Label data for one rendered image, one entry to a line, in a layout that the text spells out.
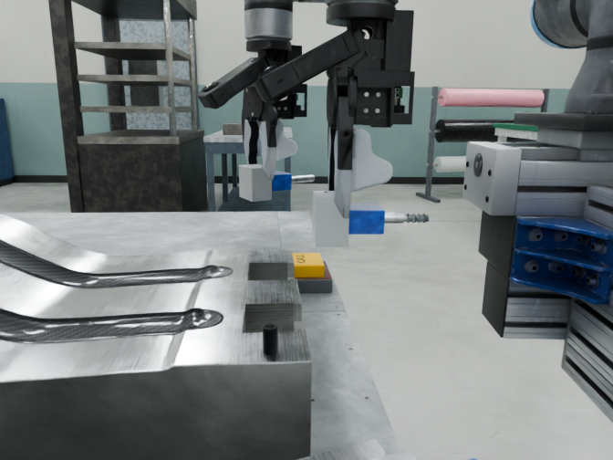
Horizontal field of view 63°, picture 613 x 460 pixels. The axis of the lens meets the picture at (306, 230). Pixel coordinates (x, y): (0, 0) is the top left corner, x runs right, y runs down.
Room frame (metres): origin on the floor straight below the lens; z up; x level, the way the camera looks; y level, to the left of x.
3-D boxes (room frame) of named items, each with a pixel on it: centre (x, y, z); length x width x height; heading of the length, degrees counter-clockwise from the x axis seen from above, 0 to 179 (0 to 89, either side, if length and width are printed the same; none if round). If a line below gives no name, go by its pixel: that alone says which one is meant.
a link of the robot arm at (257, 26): (0.83, 0.06, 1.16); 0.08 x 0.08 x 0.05
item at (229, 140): (4.92, 0.50, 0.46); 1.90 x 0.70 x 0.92; 2
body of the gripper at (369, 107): (0.55, -0.06, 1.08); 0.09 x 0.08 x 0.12; 94
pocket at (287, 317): (0.35, 0.02, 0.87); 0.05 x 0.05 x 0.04; 5
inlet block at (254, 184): (0.84, 0.04, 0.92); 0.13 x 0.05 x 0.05; 122
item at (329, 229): (0.55, -0.07, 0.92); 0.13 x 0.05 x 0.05; 94
